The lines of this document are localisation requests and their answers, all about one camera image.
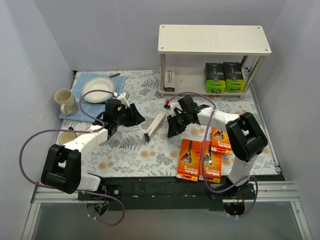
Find blue checkered cloth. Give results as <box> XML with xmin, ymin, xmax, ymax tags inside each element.
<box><xmin>71</xmin><ymin>72</ymin><xmax>126</xmax><ymax>117</ymax></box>

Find white H razor box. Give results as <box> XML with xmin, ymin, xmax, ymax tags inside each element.
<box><xmin>144</xmin><ymin>111</ymin><xmax>166</xmax><ymax>142</ymax></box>

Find cream mug black handle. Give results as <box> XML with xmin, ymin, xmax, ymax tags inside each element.
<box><xmin>58</xmin><ymin>132</ymin><xmax>77</xmax><ymax>146</ymax></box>

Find cream floral mug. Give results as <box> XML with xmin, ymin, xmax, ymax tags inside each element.
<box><xmin>54</xmin><ymin>88</ymin><xmax>79</xmax><ymax>116</ymax></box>

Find white two-tier shelf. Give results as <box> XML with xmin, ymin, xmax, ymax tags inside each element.
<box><xmin>158</xmin><ymin>24</ymin><xmax>272</xmax><ymax>99</ymax></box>

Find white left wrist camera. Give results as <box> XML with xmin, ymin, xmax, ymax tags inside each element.
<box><xmin>113</xmin><ymin>92</ymin><xmax>130</xmax><ymax>108</ymax></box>

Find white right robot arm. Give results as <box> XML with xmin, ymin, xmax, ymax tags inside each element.
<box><xmin>164</xmin><ymin>92</ymin><xmax>268</xmax><ymax>199</ymax></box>

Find orange Gillette razor box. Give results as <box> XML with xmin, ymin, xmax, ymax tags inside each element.
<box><xmin>211</xmin><ymin>127</ymin><xmax>232</xmax><ymax>155</ymax></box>
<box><xmin>176</xmin><ymin>138</ymin><xmax>202</xmax><ymax>182</ymax></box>
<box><xmin>202</xmin><ymin>141</ymin><xmax>222</xmax><ymax>184</ymax></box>

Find black handled knife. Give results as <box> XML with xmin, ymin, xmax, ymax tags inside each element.
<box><xmin>109</xmin><ymin>72</ymin><xmax>121</xmax><ymax>79</ymax></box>

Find white ceramic plate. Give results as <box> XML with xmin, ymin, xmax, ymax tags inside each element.
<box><xmin>81</xmin><ymin>76</ymin><xmax>116</xmax><ymax>104</ymax></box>

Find black green razor box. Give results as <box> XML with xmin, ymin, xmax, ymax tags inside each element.
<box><xmin>204</xmin><ymin>62</ymin><xmax>226</xmax><ymax>93</ymax></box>
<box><xmin>222</xmin><ymin>62</ymin><xmax>245</xmax><ymax>93</ymax></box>

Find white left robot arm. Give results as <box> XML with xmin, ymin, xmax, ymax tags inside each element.
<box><xmin>41</xmin><ymin>99</ymin><xmax>145</xmax><ymax>200</ymax></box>

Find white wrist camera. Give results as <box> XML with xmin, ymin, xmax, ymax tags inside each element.
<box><xmin>163</xmin><ymin>99</ymin><xmax>179</xmax><ymax>116</ymax></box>
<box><xmin>113</xmin><ymin>92</ymin><xmax>130</xmax><ymax>108</ymax></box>

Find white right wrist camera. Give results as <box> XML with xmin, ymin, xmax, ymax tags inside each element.
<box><xmin>163</xmin><ymin>99</ymin><xmax>179</xmax><ymax>116</ymax></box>

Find aluminium rail frame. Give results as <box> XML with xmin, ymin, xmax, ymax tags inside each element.
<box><xmin>22</xmin><ymin>175</ymin><xmax>312</xmax><ymax>240</ymax></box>

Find grey Harry's razor box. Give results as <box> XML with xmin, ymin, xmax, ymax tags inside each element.
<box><xmin>164</xmin><ymin>66</ymin><xmax>175</xmax><ymax>92</ymax></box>

